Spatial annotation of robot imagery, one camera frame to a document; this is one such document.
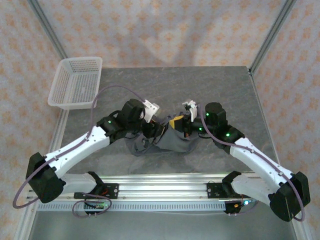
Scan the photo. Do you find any right aluminium frame post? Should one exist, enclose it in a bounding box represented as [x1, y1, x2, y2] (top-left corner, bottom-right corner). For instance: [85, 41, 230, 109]
[249, 0, 297, 73]

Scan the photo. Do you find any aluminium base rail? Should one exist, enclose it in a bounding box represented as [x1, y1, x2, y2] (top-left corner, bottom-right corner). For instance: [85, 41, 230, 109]
[26, 174, 301, 201]

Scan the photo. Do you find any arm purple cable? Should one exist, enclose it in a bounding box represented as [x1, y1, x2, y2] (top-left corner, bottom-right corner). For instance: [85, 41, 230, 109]
[197, 102, 307, 223]
[12, 84, 151, 218]

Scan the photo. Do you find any left aluminium frame post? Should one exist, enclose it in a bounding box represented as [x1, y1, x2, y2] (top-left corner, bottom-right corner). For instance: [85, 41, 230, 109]
[28, 0, 68, 60]

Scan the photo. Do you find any aluminium frame post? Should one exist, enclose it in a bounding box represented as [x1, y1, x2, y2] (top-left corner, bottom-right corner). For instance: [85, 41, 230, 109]
[249, 0, 297, 73]
[28, 0, 68, 60]

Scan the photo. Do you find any frame rail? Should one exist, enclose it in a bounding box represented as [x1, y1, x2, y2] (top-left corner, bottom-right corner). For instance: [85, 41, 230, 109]
[286, 199, 315, 240]
[13, 199, 38, 240]

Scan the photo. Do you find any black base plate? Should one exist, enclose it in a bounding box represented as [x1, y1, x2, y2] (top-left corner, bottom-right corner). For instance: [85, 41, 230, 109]
[73, 183, 119, 200]
[206, 181, 251, 200]

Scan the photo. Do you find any white perforated plastic basket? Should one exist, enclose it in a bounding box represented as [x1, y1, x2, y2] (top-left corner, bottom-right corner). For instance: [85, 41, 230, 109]
[47, 56, 104, 111]

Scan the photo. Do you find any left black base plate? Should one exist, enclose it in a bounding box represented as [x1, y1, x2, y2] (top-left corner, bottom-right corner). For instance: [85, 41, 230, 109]
[73, 183, 119, 200]

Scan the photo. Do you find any slotted grey cable duct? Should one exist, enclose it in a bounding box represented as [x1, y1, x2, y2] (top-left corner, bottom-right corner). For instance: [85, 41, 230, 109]
[37, 201, 227, 212]

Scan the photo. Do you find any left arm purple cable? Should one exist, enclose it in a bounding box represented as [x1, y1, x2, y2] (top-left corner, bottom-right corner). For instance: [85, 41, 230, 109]
[12, 84, 151, 218]

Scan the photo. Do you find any grey t-shirt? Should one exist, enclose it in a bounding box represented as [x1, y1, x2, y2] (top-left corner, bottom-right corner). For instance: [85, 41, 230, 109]
[124, 114, 200, 157]

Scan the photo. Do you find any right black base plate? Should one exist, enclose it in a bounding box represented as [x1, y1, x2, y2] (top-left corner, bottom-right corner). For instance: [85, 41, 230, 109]
[206, 181, 251, 200]

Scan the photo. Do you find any left small circuit board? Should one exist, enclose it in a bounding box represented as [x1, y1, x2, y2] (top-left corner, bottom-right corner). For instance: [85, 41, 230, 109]
[86, 201, 111, 210]

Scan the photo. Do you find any small circuit board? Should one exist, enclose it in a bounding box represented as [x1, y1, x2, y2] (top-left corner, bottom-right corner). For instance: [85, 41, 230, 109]
[233, 199, 257, 208]
[86, 201, 111, 210]

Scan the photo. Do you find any left lower frame rail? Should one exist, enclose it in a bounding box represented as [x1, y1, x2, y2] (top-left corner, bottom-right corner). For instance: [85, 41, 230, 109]
[13, 199, 38, 240]

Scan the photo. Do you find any right lower frame rail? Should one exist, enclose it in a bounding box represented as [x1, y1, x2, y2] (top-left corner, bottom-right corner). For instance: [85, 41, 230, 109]
[286, 199, 315, 240]

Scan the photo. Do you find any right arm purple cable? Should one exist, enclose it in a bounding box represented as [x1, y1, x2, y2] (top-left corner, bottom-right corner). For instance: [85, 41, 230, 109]
[197, 102, 307, 223]

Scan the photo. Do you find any right small circuit board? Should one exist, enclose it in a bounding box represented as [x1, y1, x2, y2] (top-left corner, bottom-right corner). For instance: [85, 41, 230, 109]
[233, 199, 257, 208]

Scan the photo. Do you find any right aluminium table rail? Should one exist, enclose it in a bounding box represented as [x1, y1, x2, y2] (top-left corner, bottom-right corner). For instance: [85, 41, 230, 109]
[247, 66, 286, 180]

